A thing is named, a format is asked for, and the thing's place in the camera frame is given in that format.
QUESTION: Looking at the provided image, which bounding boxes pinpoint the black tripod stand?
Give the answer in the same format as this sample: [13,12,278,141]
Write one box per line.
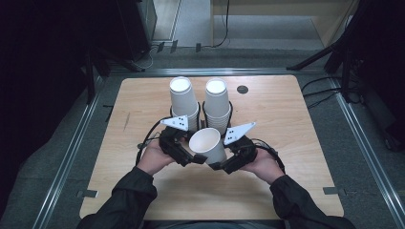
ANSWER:
[286,0,405,104]

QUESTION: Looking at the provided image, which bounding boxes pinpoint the grey tape strip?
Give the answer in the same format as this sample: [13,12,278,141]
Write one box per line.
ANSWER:
[76,189,99,198]
[322,186,347,196]

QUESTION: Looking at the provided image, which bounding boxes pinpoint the white floor cable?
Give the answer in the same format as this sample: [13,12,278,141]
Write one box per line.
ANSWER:
[135,44,160,72]

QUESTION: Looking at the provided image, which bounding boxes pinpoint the dark metal stand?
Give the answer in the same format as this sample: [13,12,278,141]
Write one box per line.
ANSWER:
[83,47,146,105]

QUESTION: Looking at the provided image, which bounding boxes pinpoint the person's right hand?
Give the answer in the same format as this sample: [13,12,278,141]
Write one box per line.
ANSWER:
[241,148,286,186]

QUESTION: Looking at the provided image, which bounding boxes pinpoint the stack of white paper cups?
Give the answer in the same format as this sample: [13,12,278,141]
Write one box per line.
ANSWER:
[203,77,232,136]
[168,75,201,133]

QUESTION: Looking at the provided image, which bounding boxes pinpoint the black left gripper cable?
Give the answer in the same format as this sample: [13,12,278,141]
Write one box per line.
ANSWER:
[136,117,170,166]

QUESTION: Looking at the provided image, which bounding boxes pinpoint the single white paper cup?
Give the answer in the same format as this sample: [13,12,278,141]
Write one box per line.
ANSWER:
[188,127,228,166]

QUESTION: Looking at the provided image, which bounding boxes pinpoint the black floor cables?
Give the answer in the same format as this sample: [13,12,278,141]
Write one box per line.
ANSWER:
[300,75,364,110]

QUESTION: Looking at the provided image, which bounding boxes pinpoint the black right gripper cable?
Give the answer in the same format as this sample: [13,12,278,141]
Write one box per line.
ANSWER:
[251,137,287,175]

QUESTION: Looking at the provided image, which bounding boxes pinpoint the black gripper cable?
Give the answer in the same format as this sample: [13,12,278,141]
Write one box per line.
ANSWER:
[251,137,287,175]
[136,117,170,166]

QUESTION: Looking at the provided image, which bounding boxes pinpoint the black hanging cable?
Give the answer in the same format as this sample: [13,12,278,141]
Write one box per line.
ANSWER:
[211,0,231,50]

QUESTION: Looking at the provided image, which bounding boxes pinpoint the person's left hand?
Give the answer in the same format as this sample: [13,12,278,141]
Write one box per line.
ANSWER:
[137,138,179,177]

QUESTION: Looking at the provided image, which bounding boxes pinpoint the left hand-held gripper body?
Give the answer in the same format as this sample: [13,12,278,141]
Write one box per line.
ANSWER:
[158,114,196,168]

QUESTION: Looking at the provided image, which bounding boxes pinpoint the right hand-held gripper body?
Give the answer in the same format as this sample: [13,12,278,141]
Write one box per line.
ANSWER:
[221,121,258,176]

